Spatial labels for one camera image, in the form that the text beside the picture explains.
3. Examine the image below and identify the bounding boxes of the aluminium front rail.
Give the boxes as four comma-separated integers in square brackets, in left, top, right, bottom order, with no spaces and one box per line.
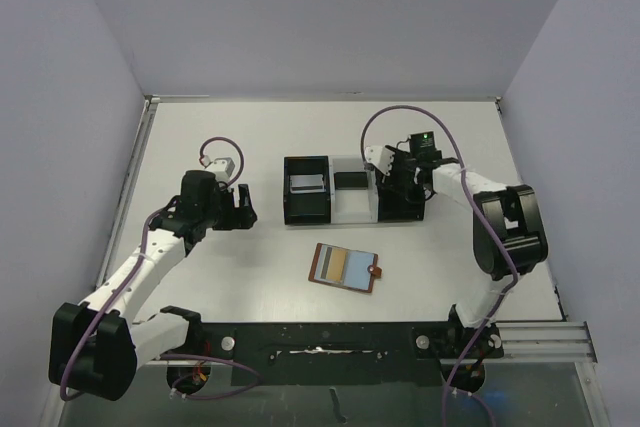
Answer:
[130,314,596,364]

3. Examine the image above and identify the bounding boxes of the silver white card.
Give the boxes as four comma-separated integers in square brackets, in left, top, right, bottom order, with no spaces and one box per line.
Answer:
[289,174,326,194]

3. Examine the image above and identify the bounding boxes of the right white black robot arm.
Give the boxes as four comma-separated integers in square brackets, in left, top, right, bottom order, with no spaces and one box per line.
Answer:
[366,132,549,356]

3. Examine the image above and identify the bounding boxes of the brown leather card holder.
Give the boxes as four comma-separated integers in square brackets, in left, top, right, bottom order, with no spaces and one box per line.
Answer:
[308,242,385,296]

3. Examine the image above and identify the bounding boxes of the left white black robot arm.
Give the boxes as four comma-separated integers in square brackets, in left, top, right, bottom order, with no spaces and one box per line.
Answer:
[48,170,257,402]

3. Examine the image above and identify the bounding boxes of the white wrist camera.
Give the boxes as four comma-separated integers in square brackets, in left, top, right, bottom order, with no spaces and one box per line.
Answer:
[364,145,395,177]
[200,155,235,184]

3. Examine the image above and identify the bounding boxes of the dark card pocket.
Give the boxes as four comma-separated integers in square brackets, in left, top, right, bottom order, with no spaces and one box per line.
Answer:
[334,171,369,190]

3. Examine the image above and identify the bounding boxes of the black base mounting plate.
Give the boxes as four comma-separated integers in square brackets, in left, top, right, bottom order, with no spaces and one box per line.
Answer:
[167,318,504,387]

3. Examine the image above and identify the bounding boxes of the black white three-bin tray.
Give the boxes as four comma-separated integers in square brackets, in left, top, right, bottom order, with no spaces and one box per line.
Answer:
[283,156,425,226]

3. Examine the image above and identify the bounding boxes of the gold card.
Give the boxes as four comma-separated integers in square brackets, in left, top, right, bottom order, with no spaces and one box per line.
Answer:
[314,245,349,284]

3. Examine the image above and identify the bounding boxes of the aluminium left rail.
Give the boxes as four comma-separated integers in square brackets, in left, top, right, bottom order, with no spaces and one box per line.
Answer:
[91,95,160,291]

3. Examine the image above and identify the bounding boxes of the aluminium rail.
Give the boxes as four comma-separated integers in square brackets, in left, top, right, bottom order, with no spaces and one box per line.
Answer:
[91,95,160,291]
[130,314,596,364]

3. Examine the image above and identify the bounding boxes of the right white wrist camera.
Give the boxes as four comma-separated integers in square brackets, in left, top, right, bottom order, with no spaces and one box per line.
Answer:
[364,145,395,177]

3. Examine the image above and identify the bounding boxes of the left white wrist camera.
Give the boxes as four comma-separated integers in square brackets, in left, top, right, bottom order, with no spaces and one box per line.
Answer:
[200,155,235,184]

